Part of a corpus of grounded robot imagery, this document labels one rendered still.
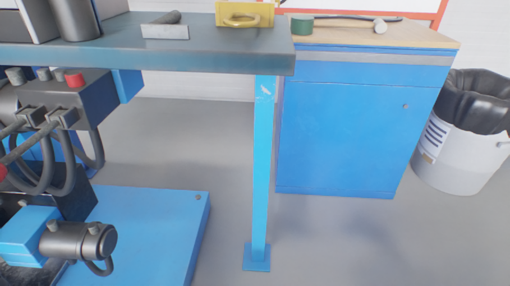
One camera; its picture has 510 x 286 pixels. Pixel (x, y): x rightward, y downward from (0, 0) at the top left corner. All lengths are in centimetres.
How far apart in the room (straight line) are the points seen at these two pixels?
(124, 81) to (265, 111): 39
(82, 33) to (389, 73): 114
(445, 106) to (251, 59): 139
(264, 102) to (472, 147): 135
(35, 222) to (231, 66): 76
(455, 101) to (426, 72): 40
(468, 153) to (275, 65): 150
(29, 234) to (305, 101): 111
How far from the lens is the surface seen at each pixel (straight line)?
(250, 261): 139
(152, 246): 137
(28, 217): 106
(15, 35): 75
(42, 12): 73
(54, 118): 56
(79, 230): 98
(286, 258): 142
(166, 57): 57
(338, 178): 162
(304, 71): 122
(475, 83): 209
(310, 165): 152
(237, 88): 258
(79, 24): 68
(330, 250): 149
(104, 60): 64
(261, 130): 82
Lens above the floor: 122
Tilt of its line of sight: 33 degrees down
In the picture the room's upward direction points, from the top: 1 degrees clockwise
